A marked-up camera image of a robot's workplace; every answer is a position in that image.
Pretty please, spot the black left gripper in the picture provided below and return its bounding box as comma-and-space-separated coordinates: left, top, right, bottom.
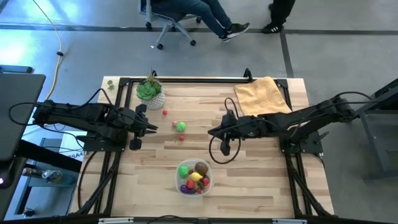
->
129, 103, 159, 151

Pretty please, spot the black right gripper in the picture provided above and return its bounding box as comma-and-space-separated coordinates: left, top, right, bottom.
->
207, 109, 249, 156

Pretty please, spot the brown toy kiwi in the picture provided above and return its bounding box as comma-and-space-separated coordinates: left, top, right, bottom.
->
195, 161, 210, 176

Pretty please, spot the clear plastic tupperware container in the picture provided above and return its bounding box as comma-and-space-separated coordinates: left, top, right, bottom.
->
175, 158, 214, 197

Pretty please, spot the succulent in patterned white pot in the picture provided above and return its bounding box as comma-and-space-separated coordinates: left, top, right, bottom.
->
136, 70, 166, 111

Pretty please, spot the orange yellow towel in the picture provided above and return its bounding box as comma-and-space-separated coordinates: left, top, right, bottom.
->
233, 76, 293, 118

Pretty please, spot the white printed label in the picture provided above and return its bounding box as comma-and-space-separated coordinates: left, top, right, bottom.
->
58, 132, 86, 162

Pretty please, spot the grey office chair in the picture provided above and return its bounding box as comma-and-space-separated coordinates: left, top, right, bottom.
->
137, 0, 202, 50

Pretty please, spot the metal clamp tool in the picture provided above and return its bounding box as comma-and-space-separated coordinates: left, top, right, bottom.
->
21, 167, 63, 184

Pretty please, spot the person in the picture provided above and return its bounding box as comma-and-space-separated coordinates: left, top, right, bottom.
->
261, 0, 296, 34
150, 0, 251, 44

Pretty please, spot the dark flat panel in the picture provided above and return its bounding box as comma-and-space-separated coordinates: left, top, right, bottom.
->
0, 64, 34, 75

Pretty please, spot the black side desk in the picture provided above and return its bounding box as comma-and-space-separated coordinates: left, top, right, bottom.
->
343, 77, 398, 181

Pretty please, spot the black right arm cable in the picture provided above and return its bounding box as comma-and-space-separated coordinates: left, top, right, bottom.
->
208, 90, 374, 165

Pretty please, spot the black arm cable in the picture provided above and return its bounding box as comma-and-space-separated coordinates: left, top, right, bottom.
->
208, 90, 374, 165
7, 88, 113, 127

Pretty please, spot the black aluminium table frame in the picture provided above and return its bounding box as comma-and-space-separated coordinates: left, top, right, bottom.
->
70, 75, 336, 218

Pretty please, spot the white metal bracket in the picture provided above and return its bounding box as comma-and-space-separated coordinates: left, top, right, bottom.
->
272, 218, 308, 224
98, 217, 135, 224

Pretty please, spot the yellow cable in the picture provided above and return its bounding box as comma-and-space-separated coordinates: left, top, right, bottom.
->
30, 0, 63, 100

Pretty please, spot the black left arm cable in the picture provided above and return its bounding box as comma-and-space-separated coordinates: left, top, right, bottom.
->
7, 88, 113, 127

